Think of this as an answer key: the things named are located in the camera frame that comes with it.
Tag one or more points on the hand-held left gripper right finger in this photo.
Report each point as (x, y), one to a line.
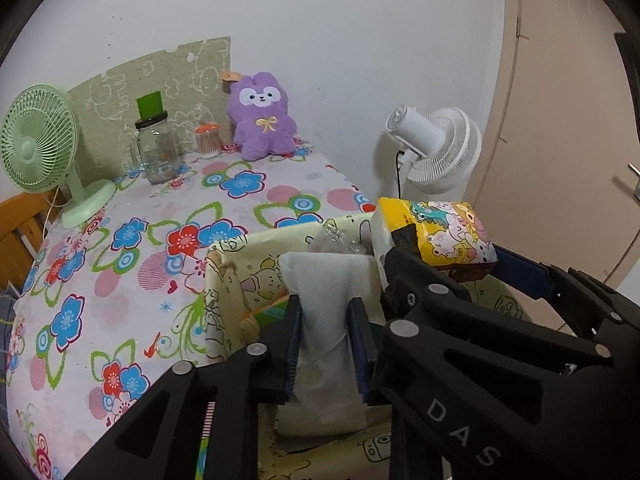
(359, 345)

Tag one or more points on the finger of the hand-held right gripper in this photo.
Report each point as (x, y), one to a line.
(420, 290)
(522, 275)

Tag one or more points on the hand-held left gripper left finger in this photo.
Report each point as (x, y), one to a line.
(292, 345)

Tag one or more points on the white tissue sheets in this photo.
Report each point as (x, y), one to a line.
(325, 310)

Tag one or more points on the colourful snack packets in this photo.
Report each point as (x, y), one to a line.
(440, 230)

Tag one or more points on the yellow printed box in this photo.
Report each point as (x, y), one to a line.
(230, 280)

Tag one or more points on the white standing fan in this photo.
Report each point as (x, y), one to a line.
(440, 150)

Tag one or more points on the beige door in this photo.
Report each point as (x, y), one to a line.
(565, 135)

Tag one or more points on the floral tablecloth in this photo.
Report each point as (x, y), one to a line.
(150, 200)

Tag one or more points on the purple plush bunny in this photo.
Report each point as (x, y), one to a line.
(260, 130)

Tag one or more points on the small jar with orange lid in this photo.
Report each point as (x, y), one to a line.
(208, 142)

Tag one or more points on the glass jar with green lid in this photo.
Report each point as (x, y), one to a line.
(160, 155)

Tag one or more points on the wooden chair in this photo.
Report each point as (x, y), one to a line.
(25, 225)

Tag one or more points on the green printed board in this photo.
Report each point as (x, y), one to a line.
(125, 75)

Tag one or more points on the green desk fan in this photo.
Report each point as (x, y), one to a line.
(35, 145)

